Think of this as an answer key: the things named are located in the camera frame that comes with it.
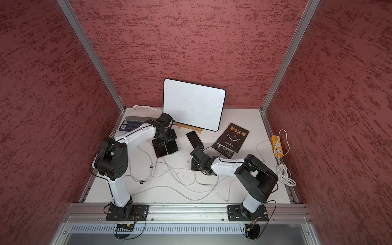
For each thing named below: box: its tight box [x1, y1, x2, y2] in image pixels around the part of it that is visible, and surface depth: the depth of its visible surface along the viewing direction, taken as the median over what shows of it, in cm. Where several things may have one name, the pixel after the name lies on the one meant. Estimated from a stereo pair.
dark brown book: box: [211, 122, 250, 160], surface depth 100 cm
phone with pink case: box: [153, 142, 168, 158], surface depth 97 cm
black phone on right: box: [186, 130, 204, 150], surface depth 105 cm
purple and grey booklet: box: [118, 105, 163, 132], surface depth 116 cm
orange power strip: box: [271, 135, 284, 158], surface depth 99 cm
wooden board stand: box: [173, 122, 203, 134], surface depth 105 cm
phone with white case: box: [164, 139, 179, 155], surface depth 93 cm
